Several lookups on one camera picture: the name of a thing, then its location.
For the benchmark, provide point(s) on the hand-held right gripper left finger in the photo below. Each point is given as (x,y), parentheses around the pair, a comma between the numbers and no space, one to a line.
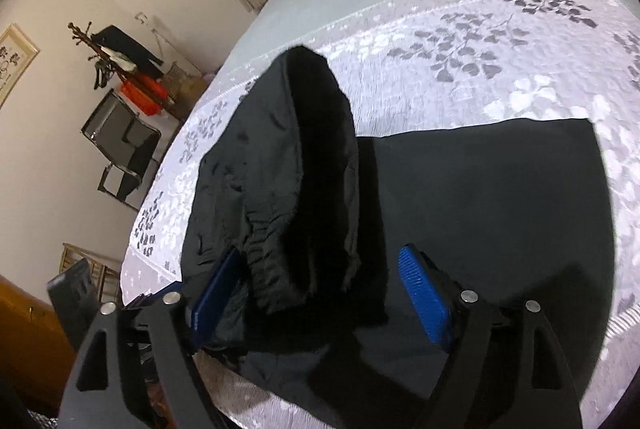
(215,296)

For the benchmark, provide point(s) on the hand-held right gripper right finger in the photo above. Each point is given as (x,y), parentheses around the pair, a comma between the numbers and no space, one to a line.
(425,294)

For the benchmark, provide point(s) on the black pants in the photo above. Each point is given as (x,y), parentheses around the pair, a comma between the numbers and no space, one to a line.
(500,209)

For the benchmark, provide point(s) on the wooden slatted rack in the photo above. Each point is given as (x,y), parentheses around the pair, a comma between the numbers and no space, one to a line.
(102,266)

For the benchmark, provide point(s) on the wooden cabinet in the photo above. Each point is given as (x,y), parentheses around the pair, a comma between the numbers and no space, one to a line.
(30,339)

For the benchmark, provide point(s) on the wicker basket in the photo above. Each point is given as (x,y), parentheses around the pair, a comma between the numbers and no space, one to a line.
(185,89)

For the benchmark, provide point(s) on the orange bag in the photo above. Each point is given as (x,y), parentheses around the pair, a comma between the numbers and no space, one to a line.
(142,96)

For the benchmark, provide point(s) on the hanging black garment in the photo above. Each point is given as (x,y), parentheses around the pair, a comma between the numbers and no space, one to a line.
(125,44)

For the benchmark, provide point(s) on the wooden coat rack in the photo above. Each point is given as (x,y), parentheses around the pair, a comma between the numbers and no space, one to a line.
(87,40)

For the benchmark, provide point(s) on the black metal frame chair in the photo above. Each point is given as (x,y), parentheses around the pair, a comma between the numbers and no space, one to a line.
(127,144)

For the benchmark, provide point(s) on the framed wall picture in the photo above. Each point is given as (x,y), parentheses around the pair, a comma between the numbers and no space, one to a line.
(15,59)

